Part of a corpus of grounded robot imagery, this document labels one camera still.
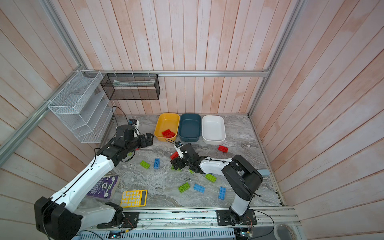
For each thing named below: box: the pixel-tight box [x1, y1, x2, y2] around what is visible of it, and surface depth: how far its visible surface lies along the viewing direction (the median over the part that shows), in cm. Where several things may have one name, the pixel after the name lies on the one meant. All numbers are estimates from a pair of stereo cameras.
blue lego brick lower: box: [193, 184, 206, 194], surface depth 85 cm
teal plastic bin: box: [178, 113, 202, 142], surface depth 113 cm
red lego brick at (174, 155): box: [170, 151, 180, 160], surface depth 97 cm
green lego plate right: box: [205, 173, 217, 183], surface depth 88 cm
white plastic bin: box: [202, 115, 226, 145], surface depth 112 cm
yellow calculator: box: [120, 189, 148, 208], surface depth 81 cm
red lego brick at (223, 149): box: [218, 145, 229, 153], surface depth 101 cm
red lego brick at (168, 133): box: [162, 129, 176, 138], surface depth 108 cm
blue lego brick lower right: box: [218, 186, 227, 200], surface depth 82 cm
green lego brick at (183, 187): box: [178, 182, 191, 193], surface depth 86 cm
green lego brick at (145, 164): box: [139, 160, 151, 169], surface depth 95 cm
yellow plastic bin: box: [154, 113, 181, 142], surface depth 112 cm
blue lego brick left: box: [154, 158, 161, 169], surface depth 94 cm
